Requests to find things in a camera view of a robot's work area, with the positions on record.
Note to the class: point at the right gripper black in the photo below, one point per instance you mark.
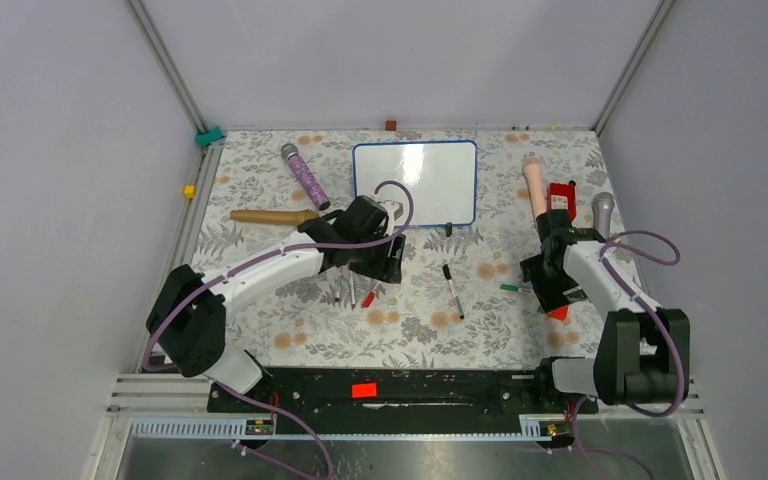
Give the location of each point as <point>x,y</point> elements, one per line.
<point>549,297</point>

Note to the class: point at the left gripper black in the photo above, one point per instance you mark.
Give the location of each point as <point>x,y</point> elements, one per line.
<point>387,268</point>

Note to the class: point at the blue framed whiteboard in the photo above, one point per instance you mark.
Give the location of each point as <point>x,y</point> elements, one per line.
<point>441,176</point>

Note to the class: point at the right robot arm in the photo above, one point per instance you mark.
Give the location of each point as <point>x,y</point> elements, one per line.
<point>642,359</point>

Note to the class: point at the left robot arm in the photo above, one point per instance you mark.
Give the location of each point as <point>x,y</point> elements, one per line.
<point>188,320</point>

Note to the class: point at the red whiteboard marker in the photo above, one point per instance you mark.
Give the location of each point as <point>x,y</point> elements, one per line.
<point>371,296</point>

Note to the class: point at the purple whiteboard marker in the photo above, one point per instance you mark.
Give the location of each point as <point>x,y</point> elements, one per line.
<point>352,290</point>

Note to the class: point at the black whiteboard marker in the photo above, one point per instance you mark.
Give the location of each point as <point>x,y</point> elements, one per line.
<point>450,282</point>

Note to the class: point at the red triangular block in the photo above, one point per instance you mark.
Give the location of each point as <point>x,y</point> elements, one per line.
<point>559,314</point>

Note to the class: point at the tan toy microphone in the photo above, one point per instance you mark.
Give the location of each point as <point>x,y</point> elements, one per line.
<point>273,217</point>

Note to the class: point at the red box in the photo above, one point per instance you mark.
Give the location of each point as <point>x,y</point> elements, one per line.
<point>562,196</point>

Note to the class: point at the floral table mat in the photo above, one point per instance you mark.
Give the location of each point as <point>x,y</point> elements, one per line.
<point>413,324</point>

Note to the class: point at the silver toy microphone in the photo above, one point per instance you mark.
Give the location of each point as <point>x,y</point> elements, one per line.
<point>603,206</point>

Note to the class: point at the purple glitter toy microphone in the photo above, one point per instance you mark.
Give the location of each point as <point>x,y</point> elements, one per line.
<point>290,154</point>

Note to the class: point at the pink toy microphone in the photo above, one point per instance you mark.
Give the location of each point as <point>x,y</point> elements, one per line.
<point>533,174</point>

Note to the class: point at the red tape label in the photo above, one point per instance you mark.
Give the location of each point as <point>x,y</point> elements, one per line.
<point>364,390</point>

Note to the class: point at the teal corner block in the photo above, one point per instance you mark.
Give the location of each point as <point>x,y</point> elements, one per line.
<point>207,138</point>

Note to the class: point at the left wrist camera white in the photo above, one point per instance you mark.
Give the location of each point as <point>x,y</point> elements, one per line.
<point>394,210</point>

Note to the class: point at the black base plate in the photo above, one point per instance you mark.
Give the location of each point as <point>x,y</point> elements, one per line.
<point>448,402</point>

